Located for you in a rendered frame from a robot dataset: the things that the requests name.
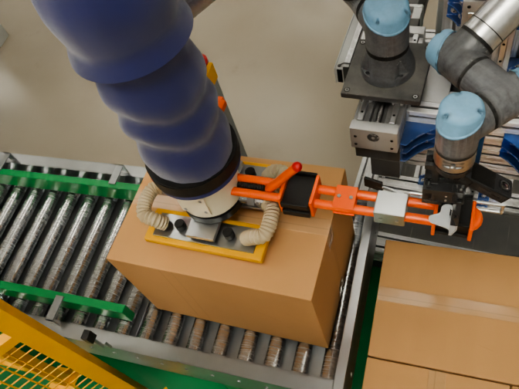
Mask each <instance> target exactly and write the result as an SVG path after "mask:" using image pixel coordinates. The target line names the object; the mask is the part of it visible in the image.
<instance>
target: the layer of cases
mask: <svg viewBox="0 0 519 389"><path fill-rule="evenodd" d="M362 389H519V257H515V256H509V255H498V254H491V253H485V252H475V251H468V250H462V249H451V248H445V247H439V246H432V245H421V244H415V243H409V242H398V241H392V240H386V241H385V250H384V255H383V260H382V269H381V274H380V280H379V284H378V293H377V298H376V304H375V312H374V317H373V322H372V328H371V336H370V341H369V346H368V357H367V360H366V365H365V375H364V380H363V385H362Z"/></svg>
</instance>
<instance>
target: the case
mask: <svg viewBox="0 0 519 389"><path fill-rule="evenodd" d="M240 160H241V161H247V162H253V163H260V164H282V165H286V166H287V167H289V166H291V165H292V164H293V163H294V162H287V161H275V160H269V159H262V158H255V157H244V156H241V158H240ZM301 171H306V172H313V173H317V175H320V178H321V185H327V186H333V187H337V186H338V184H339V185H344V186H348V182H347V176H346V171H345V169H344V168H338V167H326V166H320V165H312V164H302V170H301ZM151 182H152V180H151V177H150V176H149V174H148V172H146V174H145V176H144V178H143V180H142V182H141V185H140V187H139V188H138V190H137V194H136V195H135V197H134V200H133V201H132V204H131V206H130V208H129V210H128V212H127V215H126V217H125V219H124V221H123V223H122V226H121V227H120V230H119V232H118V233H117V237H116V238H115V240H114V243H113V245H112V247H111V249H110V251H109V253H108V255H107V260H108V261H109V262H110V263H111V264H112V265H113V266H114V267H115V268H116V269H117V270H119V271H120V272H121V273H122V274H123V275H124V276H125V277H126V278H127V279H128V280H129V281H130V282H131V283H132V284H133V285H134V286H135V287H136V288H137V289H138V290H139V291H140V292H141V293H142V294H144V295H145V296H146V297H147V298H148V299H149V300H150V301H151V302H152V303H153V304H154V305H155V306H156V307H157V308H158V309H160V310H167V311H170V312H173V313H180V314H183V315H186V316H193V317H196V318H200V319H204V320H209V321H213V322H217V323H223V324H226V325H230V326H236V327H239V328H243V329H246V330H252V331H256V332H260V333H265V334H269V335H273V336H276V337H282V338H286V339H289V340H295V341H299V342H302V343H308V344H312V345H315V346H319V347H325V348H328V347H329V345H330V342H331V335H332V332H333V328H334V322H335V319H336V315H337V311H338V305H339V302H340V298H341V292H342V289H343V285H344V279H345V275H346V272H347V268H348V262H349V259H350V254H351V249H352V245H353V241H354V225H353V219H352V216H350V215H341V214H336V213H333V211H332V210H326V209H321V208H317V210H316V213H315V216H314V217H313V216H311V213H310V218H305V217H299V216H294V215H285V214H284V213H283V212H282V211H281V209H280V205H279V209H280V215H279V216H280V217H279V219H278V220H279V221H278V222H277V224H278V226H276V229H275V233H273V237H272V238H271V239H270V242H269V245H268V247H267V250H266V254H265V257H264V260H263V263H257V262H250V261H245V260H241V259H234V258H230V257H225V256H220V255H213V254H209V253H205V252H197V251H193V250H189V249H182V248H178V247H174V246H169V245H162V244H158V243H153V242H147V241H145V239H144V237H145V235H146V233H147V230H148V228H149V226H148V225H146V224H144V223H142V222H141V221H140V219H139V218H138V217H137V212H136V210H137V208H136V206H137V203H138V199H139V196H140V195H141V192H143V189H144V187H145V186H148V183H151ZM151 208H152V211H154V212H156V210H157V208H162V209H167V210H172V211H180V212H185V213H187V211H183V209H182V208H181V205H180V204H179V203H178V201H177V200H176V199H175V198H172V197H169V196H164V195H159V194H157V196H156V198H155V199H154V202H153V205H152V207H151ZM226 220H231V221H236V222H245V223H250V224H254V225H261V222H262V220H263V211H257V210H251V209H246V208H240V209H239V210H238V211H237V212H236V213H235V214H234V215H233V216H232V217H230V218H228V219H226Z"/></svg>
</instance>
